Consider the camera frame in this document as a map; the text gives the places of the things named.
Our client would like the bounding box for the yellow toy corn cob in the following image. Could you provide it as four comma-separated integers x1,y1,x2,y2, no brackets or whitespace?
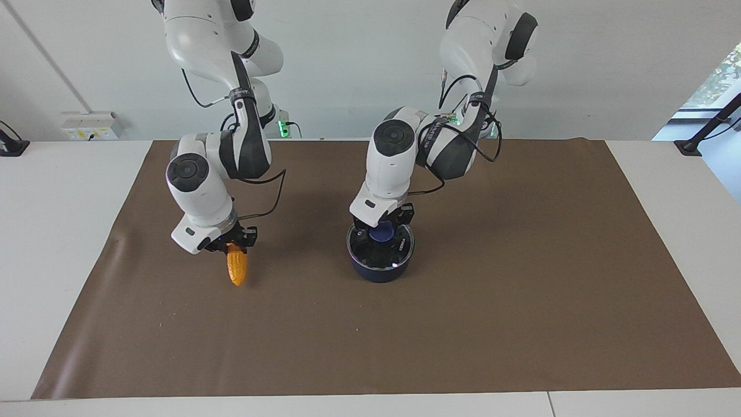
226,243,248,287

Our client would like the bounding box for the glass lid with blue knob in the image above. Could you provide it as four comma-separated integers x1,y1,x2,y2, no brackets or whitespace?
347,222,415,270

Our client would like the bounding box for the dark blue saucepan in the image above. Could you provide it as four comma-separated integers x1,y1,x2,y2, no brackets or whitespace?
347,223,415,283

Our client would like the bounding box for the brown table mat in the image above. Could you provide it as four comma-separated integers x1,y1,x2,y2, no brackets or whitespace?
32,138,741,400

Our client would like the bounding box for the window with green foliage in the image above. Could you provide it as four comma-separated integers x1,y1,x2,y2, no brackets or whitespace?
680,43,741,111

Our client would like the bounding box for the black right arm wrist cable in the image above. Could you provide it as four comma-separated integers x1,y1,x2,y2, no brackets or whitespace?
232,169,287,220

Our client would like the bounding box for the black arm wrist cable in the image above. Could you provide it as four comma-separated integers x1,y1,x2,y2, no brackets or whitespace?
405,110,503,197
232,169,287,220

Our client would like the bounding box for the black left arm wrist cable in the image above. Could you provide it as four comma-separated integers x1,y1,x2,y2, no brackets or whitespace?
405,110,503,197

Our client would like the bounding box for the black right arm shoulder cable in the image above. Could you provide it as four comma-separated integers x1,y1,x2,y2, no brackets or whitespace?
181,68,232,109

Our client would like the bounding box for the black arm shoulder cable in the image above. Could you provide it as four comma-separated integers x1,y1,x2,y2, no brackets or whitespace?
439,68,481,111
181,68,232,109

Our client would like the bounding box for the black left arm shoulder cable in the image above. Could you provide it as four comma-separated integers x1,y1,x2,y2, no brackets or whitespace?
439,68,481,111

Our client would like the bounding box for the white wall socket box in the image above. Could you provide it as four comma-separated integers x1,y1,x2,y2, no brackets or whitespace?
61,112,123,141

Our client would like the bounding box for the black table clamp mount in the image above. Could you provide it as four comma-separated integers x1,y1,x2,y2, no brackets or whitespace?
0,120,30,157

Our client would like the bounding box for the black camera stand pole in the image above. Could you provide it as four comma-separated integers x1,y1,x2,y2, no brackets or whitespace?
674,93,741,157

